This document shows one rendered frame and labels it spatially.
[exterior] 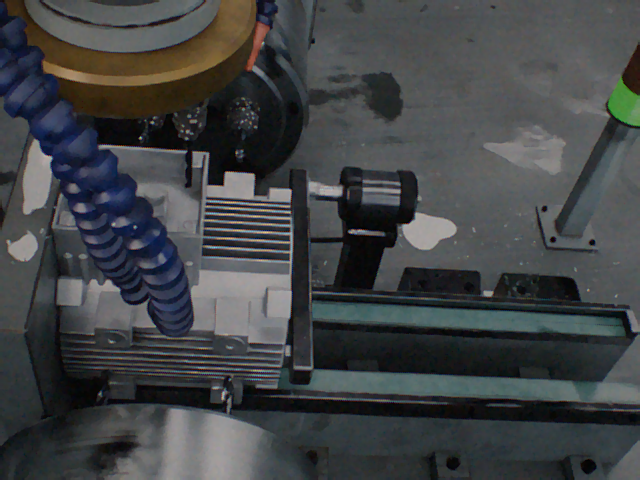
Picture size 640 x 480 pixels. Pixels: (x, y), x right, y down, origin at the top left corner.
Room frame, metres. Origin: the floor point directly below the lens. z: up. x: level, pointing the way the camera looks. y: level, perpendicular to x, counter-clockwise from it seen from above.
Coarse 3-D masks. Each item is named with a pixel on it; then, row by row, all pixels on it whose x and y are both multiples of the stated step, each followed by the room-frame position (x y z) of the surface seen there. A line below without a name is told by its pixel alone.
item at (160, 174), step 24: (120, 168) 0.51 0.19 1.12; (144, 168) 0.51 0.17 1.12; (168, 168) 0.51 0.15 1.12; (192, 168) 0.50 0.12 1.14; (144, 192) 0.47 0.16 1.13; (168, 192) 0.49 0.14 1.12; (192, 192) 0.50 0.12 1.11; (168, 216) 0.47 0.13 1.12; (192, 216) 0.47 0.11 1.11; (72, 240) 0.41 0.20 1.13; (192, 240) 0.42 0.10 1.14; (72, 264) 0.41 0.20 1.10; (192, 264) 0.42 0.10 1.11
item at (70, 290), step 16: (272, 192) 0.54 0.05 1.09; (288, 192) 0.55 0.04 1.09; (64, 288) 0.39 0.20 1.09; (80, 288) 0.39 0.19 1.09; (272, 288) 0.43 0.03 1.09; (288, 288) 0.44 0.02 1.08; (64, 304) 0.38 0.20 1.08; (80, 304) 0.38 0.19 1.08; (272, 304) 0.42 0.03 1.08; (288, 304) 0.42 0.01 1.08
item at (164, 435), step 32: (64, 416) 0.25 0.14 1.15; (96, 416) 0.25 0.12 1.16; (128, 416) 0.25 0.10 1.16; (160, 416) 0.25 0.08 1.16; (192, 416) 0.26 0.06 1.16; (224, 416) 0.27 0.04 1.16; (0, 448) 0.24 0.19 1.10; (32, 448) 0.23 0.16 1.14; (64, 448) 0.22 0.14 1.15; (96, 448) 0.22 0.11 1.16; (128, 448) 0.23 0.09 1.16; (160, 448) 0.23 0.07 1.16; (192, 448) 0.24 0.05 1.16; (224, 448) 0.24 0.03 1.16; (256, 448) 0.25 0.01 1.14; (288, 448) 0.27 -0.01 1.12
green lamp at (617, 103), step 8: (616, 88) 0.86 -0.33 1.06; (624, 88) 0.85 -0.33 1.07; (616, 96) 0.85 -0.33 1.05; (624, 96) 0.84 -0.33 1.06; (632, 96) 0.84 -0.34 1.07; (608, 104) 0.86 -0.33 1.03; (616, 104) 0.85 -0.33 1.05; (624, 104) 0.84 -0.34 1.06; (632, 104) 0.84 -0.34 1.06; (616, 112) 0.84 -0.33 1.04; (624, 112) 0.84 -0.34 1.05; (632, 112) 0.83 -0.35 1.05; (624, 120) 0.84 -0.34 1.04; (632, 120) 0.83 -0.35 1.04
